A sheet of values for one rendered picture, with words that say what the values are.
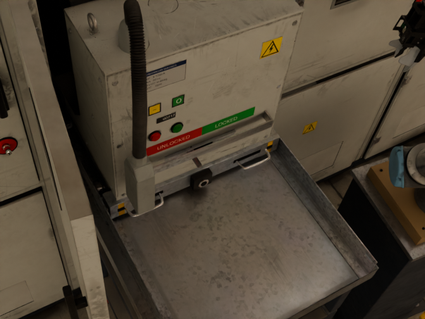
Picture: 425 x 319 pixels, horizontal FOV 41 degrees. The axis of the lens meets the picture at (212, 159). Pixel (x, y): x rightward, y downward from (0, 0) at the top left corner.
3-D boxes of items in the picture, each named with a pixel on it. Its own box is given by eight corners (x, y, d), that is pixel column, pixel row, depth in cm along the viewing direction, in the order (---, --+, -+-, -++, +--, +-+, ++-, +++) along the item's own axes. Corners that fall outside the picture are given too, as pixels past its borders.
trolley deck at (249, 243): (372, 277, 159) (379, 268, 155) (173, 388, 138) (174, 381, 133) (245, 110, 192) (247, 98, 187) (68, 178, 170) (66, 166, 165)
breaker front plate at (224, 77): (271, 143, 169) (305, 14, 131) (119, 206, 152) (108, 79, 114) (268, 140, 170) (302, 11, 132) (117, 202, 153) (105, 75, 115)
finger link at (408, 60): (389, 71, 166) (401, 42, 160) (406, 71, 167) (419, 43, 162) (394, 76, 163) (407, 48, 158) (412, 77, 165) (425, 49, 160)
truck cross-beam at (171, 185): (276, 149, 174) (279, 137, 169) (110, 219, 155) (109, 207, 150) (267, 137, 176) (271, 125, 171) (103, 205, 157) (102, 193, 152)
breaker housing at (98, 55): (271, 140, 170) (305, 8, 131) (116, 204, 152) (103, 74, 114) (189, 33, 194) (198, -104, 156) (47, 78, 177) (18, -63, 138)
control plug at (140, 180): (155, 208, 142) (156, 167, 128) (138, 216, 140) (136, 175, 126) (141, 185, 146) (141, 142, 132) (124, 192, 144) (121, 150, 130)
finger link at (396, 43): (379, 48, 170) (396, 30, 162) (396, 49, 172) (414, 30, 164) (381, 57, 169) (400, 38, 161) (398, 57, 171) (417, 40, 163)
